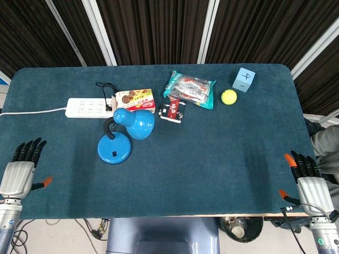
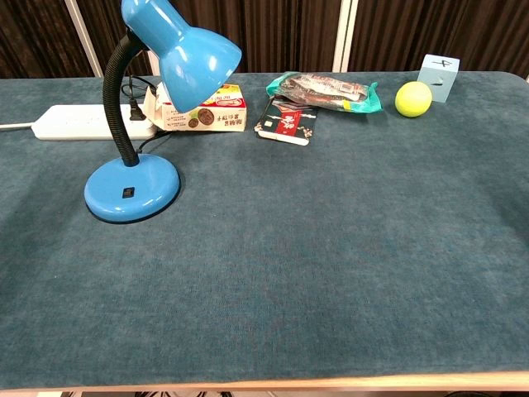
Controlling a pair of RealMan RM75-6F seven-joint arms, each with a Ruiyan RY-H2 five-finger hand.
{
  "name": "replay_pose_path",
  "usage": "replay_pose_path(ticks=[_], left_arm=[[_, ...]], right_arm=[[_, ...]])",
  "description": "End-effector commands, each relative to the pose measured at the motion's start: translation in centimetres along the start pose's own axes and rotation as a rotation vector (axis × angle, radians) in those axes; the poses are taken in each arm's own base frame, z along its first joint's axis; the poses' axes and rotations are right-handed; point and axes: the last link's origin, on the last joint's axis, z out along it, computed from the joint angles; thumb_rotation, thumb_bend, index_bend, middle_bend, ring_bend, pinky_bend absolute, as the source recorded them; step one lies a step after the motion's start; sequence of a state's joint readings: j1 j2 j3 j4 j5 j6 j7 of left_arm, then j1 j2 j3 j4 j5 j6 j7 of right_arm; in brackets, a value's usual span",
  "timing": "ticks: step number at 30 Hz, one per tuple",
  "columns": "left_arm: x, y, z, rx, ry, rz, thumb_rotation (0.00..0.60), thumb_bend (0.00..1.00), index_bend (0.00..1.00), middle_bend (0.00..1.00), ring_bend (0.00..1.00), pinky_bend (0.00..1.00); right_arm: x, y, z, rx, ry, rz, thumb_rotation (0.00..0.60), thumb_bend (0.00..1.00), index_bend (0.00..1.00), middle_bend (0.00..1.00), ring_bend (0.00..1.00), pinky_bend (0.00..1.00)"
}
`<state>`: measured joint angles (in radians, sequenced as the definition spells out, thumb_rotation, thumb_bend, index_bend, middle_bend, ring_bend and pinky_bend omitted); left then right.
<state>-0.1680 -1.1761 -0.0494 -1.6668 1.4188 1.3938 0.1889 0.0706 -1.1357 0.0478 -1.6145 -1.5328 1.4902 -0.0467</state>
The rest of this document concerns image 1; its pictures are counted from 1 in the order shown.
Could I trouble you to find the grey clothed person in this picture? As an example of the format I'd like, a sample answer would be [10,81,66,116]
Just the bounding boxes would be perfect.
[304,117,339,186]

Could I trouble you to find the black cable on right wrist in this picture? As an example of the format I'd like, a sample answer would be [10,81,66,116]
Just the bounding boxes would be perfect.
[280,205,308,254]

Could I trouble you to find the teal transparent snack bag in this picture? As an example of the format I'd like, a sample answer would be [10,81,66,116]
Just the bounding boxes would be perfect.
[163,70,217,110]

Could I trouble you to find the black power cable with plug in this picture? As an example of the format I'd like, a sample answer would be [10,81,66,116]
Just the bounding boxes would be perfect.
[95,81,115,113]

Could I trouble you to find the light blue number cube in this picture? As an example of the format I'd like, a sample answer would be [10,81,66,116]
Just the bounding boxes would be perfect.
[232,67,256,93]

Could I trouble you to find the white power strip cable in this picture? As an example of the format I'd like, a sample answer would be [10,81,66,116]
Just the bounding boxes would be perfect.
[0,106,67,116]

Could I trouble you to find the red and white snack box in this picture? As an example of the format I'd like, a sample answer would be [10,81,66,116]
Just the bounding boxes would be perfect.
[111,88,156,114]

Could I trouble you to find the blue desk lamp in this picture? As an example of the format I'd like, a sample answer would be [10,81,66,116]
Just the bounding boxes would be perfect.
[96,107,156,164]

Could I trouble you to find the white power strip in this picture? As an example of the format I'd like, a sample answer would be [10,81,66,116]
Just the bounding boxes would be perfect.
[65,97,114,119]

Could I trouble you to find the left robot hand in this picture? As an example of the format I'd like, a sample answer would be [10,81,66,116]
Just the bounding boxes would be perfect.
[0,137,53,200]

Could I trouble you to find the teal table cloth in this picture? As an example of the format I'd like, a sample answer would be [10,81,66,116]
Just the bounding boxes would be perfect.
[0,63,317,220]

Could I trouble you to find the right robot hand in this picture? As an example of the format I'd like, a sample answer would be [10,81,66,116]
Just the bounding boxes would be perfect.
[278,150,335,217]

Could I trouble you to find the black cables on floor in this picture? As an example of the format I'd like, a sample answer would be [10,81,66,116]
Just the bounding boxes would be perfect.
[10,217,111,254]

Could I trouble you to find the yellow tennis ball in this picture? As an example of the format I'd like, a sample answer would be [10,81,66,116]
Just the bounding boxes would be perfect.
[221,89,238,105]

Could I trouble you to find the black waste bin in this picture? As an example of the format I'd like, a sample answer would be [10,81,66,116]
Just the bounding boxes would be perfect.
[218,216,264,243]

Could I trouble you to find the dark red snack packet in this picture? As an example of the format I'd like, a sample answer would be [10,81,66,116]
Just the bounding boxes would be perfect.
[158,95,188,125]

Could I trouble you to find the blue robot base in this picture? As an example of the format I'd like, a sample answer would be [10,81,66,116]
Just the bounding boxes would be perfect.
[105,216,221,254]

